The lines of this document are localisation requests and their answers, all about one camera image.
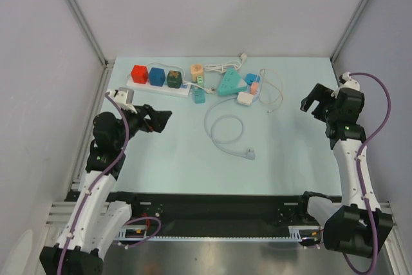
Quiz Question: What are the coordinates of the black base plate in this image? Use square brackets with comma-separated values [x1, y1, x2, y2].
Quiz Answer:
[106, 191, 318, 238]

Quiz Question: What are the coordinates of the teal small adapter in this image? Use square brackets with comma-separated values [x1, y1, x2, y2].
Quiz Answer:
[193, 88, 205, 104]

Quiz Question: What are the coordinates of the pink small plug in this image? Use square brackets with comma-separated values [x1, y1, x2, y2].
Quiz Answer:
[250, 82, 259, 95]

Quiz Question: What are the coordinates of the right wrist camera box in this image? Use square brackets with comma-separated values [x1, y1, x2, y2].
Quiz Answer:
[339, 72, 360, 91]

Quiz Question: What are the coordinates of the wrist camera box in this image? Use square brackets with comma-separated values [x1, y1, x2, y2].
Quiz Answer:
[106, 87, 136, 113]
[339, 72, 360, 91]

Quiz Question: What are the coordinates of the light green small adapter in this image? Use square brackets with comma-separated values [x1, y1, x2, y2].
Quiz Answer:
[196, 75, 205, 90]

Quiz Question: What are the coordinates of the blue square adapter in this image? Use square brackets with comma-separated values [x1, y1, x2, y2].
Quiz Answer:
[245, 73, 261, 86]

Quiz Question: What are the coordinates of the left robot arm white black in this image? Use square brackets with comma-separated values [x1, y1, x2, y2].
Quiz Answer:
[40, 104, 172, 274]

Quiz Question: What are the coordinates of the white square adapter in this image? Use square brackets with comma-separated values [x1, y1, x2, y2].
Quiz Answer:
[237, 91, 254, 106]

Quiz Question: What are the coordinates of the blue cube adapter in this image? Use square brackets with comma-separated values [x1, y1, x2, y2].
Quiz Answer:
[149, 67, 165, 87]

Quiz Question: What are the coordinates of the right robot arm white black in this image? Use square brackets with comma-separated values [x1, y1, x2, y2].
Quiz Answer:
[297, 84, 393, 258]

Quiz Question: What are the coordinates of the aluminium frame rail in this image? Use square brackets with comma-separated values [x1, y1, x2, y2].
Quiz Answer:
[44, 0, 115, 70]

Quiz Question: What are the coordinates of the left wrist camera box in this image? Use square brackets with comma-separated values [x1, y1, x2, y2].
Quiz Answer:
[106, 87, 136, 113]

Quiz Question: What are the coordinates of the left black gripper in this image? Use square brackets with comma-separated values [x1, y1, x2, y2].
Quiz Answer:
[114, 102, 171, 148]

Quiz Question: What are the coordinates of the teal triangular power strip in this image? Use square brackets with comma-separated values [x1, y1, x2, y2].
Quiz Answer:
[218, 67, 247, 96]

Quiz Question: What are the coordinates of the red cube adapter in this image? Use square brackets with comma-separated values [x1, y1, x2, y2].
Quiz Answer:
[131, 64, 149, 84]

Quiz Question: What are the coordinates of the orange cube adapter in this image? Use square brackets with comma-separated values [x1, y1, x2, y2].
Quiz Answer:
[190, 64, 204, 82]

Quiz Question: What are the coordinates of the pink thin cable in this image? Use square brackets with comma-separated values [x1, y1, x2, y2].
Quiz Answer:
[257, 68, 284, 114]

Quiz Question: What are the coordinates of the white coiled cable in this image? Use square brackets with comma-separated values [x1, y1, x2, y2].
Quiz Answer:
[203, 52, 248, 75]

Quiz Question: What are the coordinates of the round light blue socket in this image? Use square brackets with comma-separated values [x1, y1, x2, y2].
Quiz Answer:
[203, 95, 256, 161]

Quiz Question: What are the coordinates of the white power strip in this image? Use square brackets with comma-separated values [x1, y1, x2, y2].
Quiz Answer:
[126, 76, 191, 98]

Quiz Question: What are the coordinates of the dark green cube adapter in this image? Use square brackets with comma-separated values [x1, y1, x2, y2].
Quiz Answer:
[166, 70, 183, 89]

